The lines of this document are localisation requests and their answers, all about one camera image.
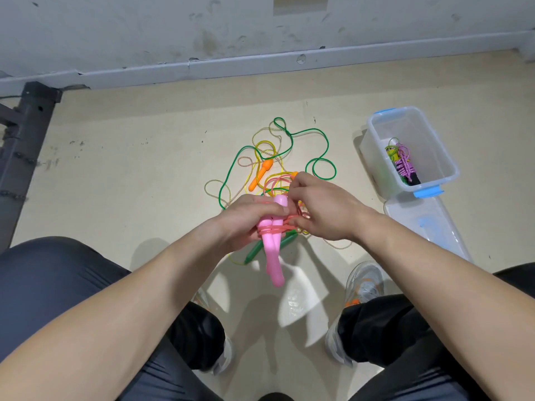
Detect grey left shoe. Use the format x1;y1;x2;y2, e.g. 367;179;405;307
196;296;235;376

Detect person's right hand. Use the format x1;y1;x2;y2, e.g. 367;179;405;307
288;172;384;247

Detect grey right shoe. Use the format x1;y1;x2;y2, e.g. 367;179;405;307
324;261;387;366

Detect clear plastic box lid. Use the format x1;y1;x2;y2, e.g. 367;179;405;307
385;194;474;264

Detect person's left forearm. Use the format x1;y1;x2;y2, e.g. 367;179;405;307
0;225;222;401

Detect black shorts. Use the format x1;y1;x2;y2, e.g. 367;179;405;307
0;236;535;401

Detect person's right forearm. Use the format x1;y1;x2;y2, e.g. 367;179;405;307
363;211;535;401

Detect clear storage box blue latches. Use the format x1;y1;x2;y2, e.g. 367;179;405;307
361;106;461;201

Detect grey shoe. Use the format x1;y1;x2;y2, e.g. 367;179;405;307
196;296;235;376
324;261;387;366

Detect small wooden wall block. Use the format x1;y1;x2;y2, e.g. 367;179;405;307
273;0;330;15

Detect pink skipping rope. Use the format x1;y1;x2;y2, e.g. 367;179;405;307
256;189;304;288

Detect pile of colourful jump ropes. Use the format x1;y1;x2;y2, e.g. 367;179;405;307
206;116;354;266

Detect black metal rack frame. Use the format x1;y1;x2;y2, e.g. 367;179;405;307
0;81;64;251

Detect pink rope with black-yellow handles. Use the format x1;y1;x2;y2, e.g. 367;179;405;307
388;144;423;189

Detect person's left hand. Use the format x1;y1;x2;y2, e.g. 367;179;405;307
196;194;295;257

